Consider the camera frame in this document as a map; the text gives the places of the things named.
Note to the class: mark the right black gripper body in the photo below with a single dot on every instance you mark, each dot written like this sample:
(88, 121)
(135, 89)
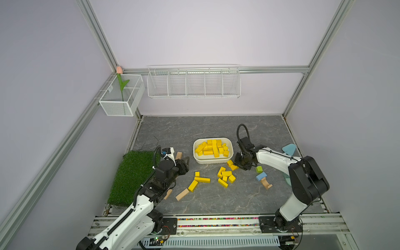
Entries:
(240, 161)

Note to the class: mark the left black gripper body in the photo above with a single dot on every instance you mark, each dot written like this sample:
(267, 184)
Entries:
(174, 175)

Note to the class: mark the long yellow block diagonal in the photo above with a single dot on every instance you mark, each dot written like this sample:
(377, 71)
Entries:
(201, 147)

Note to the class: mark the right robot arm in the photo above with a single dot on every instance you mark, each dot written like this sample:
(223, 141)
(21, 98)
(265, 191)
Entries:
(307, 180)

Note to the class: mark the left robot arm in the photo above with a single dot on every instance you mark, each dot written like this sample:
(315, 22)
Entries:
(140, 218)

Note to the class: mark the natural wood block lower left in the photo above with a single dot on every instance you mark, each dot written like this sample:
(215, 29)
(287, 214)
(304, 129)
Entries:
(169, 191)

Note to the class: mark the yellow rectangular block left pile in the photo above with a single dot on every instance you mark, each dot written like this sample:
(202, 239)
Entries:
(193, 185)

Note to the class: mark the light blue flat block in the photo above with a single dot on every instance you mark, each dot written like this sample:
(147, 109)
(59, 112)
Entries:
(260, 176)

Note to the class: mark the white plastic bin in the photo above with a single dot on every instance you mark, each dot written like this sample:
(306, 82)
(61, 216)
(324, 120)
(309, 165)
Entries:
(225, 151)

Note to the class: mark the long yellow block left pile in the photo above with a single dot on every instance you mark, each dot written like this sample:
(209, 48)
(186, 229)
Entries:
(202, 180)

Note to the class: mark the natural wood long block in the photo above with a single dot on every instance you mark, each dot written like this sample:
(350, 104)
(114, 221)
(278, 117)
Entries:
(181, 195)

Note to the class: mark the natural wood arch block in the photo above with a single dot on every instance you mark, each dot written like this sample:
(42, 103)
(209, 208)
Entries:
(265, 183)

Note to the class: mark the green artificial grass mat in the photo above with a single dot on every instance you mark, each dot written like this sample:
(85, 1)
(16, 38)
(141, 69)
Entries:
(135, 168)

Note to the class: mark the yellow block right pile left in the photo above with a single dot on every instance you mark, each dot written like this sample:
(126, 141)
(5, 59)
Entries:
(223, 183)

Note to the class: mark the teal toy shovel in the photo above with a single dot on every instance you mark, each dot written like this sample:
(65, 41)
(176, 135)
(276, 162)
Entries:
(289, 149)

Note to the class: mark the teal toy rake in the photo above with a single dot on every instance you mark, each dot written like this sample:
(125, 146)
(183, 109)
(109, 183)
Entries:
(288, 181)

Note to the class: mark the artificial pink tulip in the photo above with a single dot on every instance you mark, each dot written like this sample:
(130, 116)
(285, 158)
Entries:
(122, 83)

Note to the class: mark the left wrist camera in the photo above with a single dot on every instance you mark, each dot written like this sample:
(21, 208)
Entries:
(168, 154)

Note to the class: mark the white mesh wall basket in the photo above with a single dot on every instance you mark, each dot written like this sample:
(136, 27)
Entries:
(111, 101)

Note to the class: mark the white wire wall rack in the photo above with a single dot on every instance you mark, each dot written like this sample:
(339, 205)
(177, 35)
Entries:
(194, 81)

